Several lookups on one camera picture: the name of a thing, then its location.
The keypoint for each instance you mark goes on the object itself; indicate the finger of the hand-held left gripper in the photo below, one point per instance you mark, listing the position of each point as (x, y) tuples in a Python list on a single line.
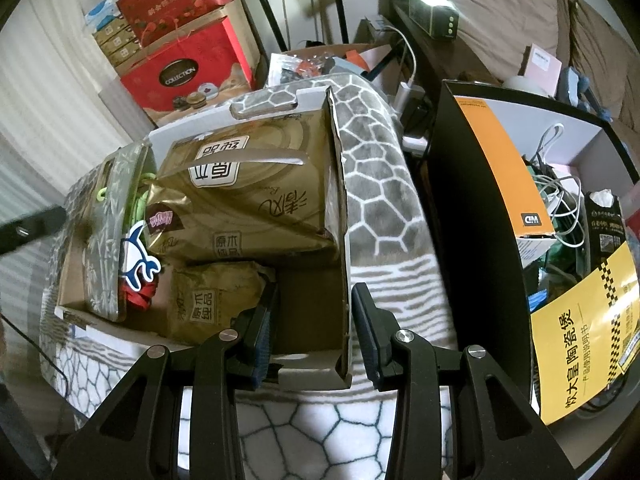
[(30, 230)]

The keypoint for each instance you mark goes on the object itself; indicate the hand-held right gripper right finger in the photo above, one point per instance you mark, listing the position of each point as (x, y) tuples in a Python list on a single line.
[(370, 340)]

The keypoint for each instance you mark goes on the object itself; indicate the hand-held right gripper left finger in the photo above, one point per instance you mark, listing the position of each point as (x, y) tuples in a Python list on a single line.
[(262, 340)]

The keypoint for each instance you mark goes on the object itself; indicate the small brown tissue packet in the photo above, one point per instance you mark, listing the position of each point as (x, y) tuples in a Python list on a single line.
[(210, 300)]

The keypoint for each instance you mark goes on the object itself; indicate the grey bamboo print bag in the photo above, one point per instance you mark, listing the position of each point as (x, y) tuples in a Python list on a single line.
[(100, 260)]

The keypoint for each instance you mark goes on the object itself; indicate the blue white whale tag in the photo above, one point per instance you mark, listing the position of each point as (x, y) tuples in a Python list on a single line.
[(137, 255)]

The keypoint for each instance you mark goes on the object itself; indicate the large gold tissue pack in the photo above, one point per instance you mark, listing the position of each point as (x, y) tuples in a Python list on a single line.
[(260, 195)]

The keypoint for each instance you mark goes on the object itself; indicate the gold packet with purple label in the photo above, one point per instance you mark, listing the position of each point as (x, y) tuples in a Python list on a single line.
[(160, 220)]

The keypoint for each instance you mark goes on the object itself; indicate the grey patterned blanket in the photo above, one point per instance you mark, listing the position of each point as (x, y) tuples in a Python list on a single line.
[(380, 200)]

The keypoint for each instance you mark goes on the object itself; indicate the black storage box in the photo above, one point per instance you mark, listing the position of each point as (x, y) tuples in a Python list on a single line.
[(475, 235)]

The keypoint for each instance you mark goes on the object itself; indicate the yellow paper manual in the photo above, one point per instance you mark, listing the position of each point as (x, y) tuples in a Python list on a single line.
[(575, 340)]

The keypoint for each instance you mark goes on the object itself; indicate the stack of yellow boxes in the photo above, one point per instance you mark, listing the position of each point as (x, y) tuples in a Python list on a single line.
[(117, 42)]

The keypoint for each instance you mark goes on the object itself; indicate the orange and white box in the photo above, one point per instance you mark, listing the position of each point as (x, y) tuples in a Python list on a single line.
[(495, 160)]

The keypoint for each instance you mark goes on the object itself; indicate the blue tissue pack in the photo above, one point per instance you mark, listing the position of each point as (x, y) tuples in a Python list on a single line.
[(102, 10)]

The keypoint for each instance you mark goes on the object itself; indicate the red printed gift box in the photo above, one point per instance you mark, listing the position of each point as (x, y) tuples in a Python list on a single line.
[(210, 60)]

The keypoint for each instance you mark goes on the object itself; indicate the black tissue carton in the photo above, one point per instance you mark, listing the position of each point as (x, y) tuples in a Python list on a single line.
[(605, 240)]

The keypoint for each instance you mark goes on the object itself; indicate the cardboard box with clutter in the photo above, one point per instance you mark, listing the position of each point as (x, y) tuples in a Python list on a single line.
[(320, 62)]

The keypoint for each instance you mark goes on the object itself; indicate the pink box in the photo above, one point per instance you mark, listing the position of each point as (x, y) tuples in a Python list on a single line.
[(542, 70)]

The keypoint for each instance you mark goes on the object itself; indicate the lit bedside lamp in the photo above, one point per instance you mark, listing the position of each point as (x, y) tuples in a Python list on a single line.
[(432, 7)]

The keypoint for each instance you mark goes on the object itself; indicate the brown padded headboard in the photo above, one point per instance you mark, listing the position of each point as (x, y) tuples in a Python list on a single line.
[(500, 25)]

